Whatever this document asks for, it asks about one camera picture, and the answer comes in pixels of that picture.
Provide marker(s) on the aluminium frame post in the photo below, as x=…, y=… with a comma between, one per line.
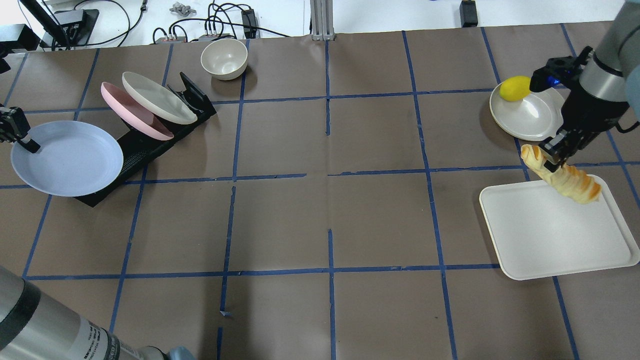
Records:
x=322, y=20

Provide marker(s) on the yellow lemon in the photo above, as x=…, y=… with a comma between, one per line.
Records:
x=515, y=88

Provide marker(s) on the black plate rack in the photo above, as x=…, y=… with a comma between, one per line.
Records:
x=140, y=150

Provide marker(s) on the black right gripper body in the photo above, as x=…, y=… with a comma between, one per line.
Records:
x=591, y=112

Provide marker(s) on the cream plate in rack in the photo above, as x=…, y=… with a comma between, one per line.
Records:
x=159, y=100

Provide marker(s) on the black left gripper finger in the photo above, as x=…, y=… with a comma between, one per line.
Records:
x=29, y=144

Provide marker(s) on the cream round plate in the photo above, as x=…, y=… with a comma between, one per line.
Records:
x=535, y=118

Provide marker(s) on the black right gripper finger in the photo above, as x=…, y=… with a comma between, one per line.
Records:
x=557, y=150

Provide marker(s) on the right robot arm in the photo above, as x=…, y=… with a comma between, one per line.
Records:
x=620, y=49

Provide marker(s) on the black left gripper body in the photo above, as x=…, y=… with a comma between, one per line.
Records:
x=13, y=125

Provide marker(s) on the brown paper table cover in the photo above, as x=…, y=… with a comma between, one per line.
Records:
x=329, y=210

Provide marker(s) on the spiral orange bread roll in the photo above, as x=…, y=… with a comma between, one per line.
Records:
x=567, y=180

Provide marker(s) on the blue plate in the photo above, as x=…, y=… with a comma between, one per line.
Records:
x=74, y=159

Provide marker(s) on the cream bowl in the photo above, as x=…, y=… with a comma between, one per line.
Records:
x=225, y=59

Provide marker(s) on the white rectangular tray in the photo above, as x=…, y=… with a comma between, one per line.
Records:
x=538, y=233

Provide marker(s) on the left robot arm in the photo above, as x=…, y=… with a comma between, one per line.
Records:
x=35, y=326

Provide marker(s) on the black power adapter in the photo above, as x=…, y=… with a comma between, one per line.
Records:
x=468, y=13

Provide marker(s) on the pink plate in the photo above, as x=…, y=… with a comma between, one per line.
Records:
x=133, y=113

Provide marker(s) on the black power brick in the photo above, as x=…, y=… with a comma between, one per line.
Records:
x=249, y=23

